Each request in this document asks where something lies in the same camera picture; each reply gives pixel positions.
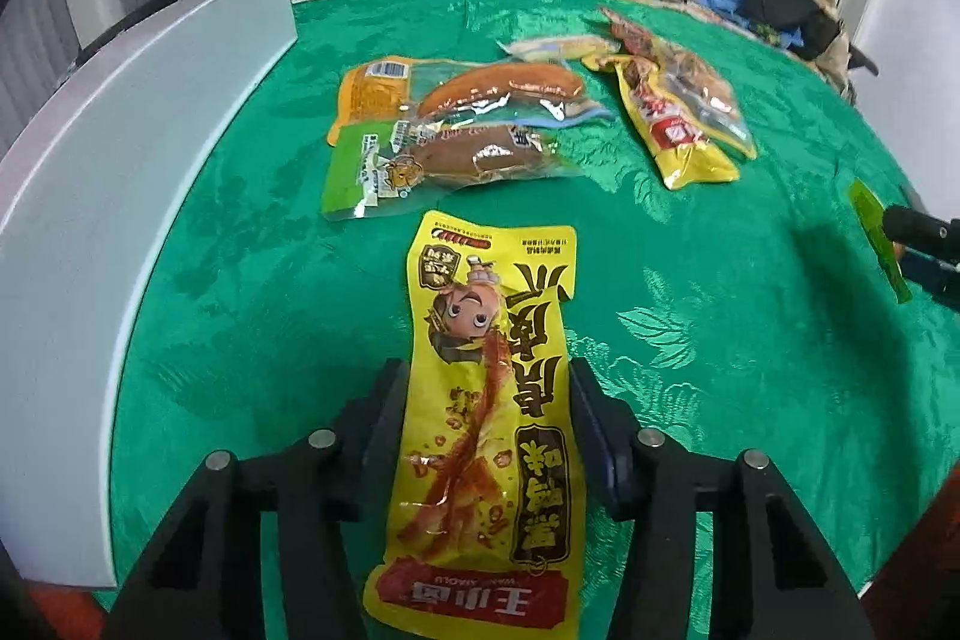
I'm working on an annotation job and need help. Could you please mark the small green packet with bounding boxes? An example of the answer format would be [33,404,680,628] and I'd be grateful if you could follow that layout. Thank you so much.
[847,179,913,305]

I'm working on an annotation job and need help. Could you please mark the clear-front chicken feet packet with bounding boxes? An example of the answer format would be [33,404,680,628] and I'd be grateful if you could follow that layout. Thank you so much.
[637,36,758,161]

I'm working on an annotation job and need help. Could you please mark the orange sausage packet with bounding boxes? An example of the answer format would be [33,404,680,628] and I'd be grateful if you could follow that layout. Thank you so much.
[328,56,612,146]

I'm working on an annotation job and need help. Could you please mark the yellow cartoon snack packet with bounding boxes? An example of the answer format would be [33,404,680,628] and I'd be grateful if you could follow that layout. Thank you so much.
[363,211,587,640]

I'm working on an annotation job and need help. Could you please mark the white cardboard box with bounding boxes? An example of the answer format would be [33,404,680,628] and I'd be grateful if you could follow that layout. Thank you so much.
[0,0,299,590]

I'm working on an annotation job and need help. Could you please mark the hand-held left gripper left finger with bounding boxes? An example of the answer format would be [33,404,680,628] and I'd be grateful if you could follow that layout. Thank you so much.
[100,357,412,640]

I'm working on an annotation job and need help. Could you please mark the blue cloth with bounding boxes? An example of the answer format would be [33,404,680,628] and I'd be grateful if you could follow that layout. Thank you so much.
[701,0,807,49]

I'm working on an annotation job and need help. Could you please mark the yellow red-label snack packet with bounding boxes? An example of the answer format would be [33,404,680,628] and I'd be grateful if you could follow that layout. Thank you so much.
[583,53,742,190]

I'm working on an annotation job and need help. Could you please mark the pale sausage stick packet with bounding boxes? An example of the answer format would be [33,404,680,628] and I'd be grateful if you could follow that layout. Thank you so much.
[499,34,608,64]

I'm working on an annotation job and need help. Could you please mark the green patterned blanket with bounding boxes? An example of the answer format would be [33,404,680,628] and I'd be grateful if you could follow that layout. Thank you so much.
[97,0,960,640]

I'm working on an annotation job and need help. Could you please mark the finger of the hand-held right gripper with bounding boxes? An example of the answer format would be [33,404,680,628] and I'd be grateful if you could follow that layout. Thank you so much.
[898,256,960,313]
[880,202,960,259]

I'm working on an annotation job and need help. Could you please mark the black bag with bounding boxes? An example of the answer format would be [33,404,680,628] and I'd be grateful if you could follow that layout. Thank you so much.
[739,0,841,60]

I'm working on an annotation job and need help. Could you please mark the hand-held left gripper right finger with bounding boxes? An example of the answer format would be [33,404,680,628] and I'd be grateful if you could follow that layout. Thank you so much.
[568,357,877,640]

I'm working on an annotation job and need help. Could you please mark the green sausage packet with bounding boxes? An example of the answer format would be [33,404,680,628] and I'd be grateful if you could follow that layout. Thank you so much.
[321,119,586,223]

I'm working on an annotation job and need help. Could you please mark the red snack packet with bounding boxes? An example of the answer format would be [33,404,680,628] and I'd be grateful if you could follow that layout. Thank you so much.
[600,6,661,58]

